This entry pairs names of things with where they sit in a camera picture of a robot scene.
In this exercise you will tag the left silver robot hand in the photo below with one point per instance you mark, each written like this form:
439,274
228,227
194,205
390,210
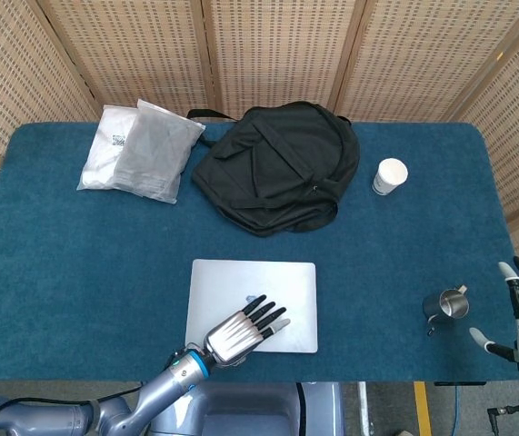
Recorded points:
236,329

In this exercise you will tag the silver laptop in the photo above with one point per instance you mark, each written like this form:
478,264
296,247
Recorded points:
252,300

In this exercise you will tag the black backpack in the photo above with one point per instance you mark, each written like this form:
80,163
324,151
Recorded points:
282,165

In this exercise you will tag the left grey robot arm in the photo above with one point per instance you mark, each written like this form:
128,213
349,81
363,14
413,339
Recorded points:
104,404

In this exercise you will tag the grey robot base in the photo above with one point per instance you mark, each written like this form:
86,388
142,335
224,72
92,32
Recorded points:
241,409

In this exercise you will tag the blue table mat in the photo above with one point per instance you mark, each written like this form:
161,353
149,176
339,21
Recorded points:
241,245

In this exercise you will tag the small steel pitcher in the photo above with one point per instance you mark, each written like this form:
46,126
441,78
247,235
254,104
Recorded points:
445,306

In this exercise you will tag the grey plastic package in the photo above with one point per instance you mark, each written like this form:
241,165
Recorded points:
156,152

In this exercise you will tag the white paper cup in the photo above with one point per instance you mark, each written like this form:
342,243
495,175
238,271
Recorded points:
390,176

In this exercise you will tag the white plastic package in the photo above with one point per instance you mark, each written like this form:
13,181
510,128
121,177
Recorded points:
104,152

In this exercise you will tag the woven bamboo folding screen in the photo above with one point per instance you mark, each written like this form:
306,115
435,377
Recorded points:
259,54

